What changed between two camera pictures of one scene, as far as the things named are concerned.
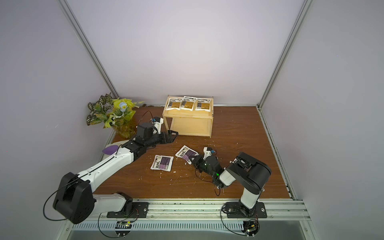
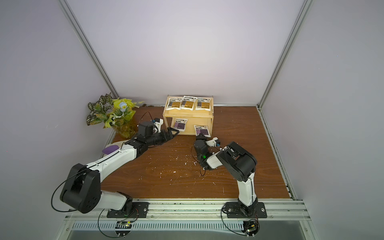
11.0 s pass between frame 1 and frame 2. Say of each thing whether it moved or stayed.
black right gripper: moved
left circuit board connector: stayed
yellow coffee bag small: stayed
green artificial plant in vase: stayed
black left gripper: stayed
